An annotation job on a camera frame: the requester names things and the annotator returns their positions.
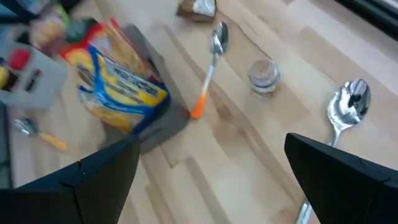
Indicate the light grey plastic bin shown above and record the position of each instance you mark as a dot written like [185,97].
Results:
[46,90]

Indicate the large silver spoon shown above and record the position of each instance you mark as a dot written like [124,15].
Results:
[348,102]

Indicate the red box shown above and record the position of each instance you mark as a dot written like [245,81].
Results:
[19,59]

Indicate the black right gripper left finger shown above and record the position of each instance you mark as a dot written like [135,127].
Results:
[77,196]

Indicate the brown snack packet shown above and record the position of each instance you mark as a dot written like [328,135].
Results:
[199,9]

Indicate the small glass spice jar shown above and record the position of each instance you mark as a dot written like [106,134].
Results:
[263,79]

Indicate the dark grey plastic bin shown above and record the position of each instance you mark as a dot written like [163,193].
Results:
[168,124]

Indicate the blue yellow ramen packet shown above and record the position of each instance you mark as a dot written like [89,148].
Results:
[124,93]

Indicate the yellow lidded black spice jar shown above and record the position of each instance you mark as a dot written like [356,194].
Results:
[3,77]

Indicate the black table frame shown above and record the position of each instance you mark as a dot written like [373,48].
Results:
[373,12]

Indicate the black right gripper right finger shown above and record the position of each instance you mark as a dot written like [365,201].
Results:
[348,193]

